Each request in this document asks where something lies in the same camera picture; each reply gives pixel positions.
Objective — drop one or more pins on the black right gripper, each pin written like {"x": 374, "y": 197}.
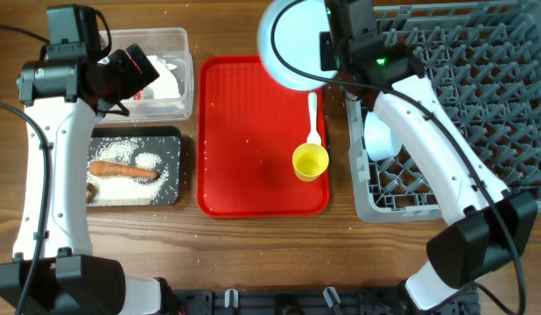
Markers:
{"x": 326, "y": 56}

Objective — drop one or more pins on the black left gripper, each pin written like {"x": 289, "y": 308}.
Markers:
{"x": 135, "y": 80}

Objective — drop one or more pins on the light blue plate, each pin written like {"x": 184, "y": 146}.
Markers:
{"x": 297, "y": 38}

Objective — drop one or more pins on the white napkin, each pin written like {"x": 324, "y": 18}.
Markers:
{"x": 166, "y": 85}

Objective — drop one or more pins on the white rice pile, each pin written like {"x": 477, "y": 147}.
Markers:
{"x": 130, "y": 188}

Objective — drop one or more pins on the white plastic spoon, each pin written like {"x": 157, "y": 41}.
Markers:
{"x": 313, "y": 136}

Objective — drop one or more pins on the orange carrot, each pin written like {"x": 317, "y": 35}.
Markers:
{"x": 108, "y": 169}

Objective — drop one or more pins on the light blue rice bowl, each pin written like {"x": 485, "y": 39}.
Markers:
{"x": 380, "y": 141}

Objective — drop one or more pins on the yellow plastic cup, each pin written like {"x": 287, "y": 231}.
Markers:
{"x": 309, "y": 161}

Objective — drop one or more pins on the brown food lump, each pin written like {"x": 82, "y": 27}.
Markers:
{"x": 91, "y": 192}

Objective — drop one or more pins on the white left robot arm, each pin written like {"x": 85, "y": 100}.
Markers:
{"x": 78, "y": 79}

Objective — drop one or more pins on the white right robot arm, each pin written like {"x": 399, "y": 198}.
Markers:
{"x": 487, "y": 225}

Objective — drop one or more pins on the grey dishwasher rack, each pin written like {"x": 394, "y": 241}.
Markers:
{"x": 484, "y": 61}

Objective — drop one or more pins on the clear plastic bin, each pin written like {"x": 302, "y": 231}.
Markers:
{"x": 171, "y": 45}

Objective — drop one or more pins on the black tray bin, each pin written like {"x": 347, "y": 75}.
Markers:
{"x": 135, "y": 166}

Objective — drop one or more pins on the red plastic tray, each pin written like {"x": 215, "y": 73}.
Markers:
{"x": 248, "y": 129}

